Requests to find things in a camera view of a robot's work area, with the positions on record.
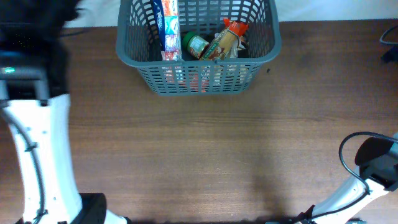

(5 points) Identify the grey plastic basket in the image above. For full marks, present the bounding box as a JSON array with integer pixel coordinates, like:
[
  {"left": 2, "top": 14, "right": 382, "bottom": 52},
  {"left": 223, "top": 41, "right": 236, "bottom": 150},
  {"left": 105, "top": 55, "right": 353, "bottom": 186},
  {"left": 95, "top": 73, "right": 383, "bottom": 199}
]
[{"left": 116, "top": 0, "right": 282, "bottom": 96}]

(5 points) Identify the green lid glass jar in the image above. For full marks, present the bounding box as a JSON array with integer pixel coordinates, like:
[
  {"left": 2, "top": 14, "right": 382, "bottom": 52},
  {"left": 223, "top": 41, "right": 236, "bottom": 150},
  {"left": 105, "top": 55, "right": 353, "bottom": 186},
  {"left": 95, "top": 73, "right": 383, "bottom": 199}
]
[{"left": 182, "top": 32, "right": 210, "bottom": 59}]

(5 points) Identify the orange spaghetti packet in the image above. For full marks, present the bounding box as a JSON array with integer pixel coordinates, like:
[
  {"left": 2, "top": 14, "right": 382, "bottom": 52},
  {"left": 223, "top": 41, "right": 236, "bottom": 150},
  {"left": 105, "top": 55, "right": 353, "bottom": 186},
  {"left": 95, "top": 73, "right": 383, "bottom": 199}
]
[{"left": 183, "top": 17, "right": 250, "bottom": 93}]

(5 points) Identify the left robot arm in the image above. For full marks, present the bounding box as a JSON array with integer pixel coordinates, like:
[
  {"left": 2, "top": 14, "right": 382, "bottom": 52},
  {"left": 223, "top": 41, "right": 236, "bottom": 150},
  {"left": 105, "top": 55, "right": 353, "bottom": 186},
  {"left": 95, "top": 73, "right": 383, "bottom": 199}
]
[{"left": 1, "top": 1, "right": 130, "bottom": 224}]

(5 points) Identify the colourful tissue pack box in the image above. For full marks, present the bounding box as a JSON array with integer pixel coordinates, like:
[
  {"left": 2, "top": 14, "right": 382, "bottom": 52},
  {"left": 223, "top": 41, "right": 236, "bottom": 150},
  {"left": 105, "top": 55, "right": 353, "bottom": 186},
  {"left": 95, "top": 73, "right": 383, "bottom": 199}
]
[{"left": 152, "top": 0, "right": 182, "bottom": 61}]

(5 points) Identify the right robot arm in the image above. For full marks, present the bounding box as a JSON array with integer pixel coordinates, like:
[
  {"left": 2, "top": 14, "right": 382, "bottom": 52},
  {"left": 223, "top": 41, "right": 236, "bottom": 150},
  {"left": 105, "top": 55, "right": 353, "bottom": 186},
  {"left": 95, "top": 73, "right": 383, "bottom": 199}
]
[{"left": 293, "top": 131, "right": 397, "bottom": 224}]

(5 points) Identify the beige snack bag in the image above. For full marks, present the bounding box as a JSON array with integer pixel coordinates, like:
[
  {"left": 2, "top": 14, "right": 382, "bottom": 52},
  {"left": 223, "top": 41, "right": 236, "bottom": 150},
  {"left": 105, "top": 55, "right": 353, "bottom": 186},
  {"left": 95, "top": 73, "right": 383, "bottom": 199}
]
[{"left": 214, "top": 32, "right": 249, "bottom": 82}]

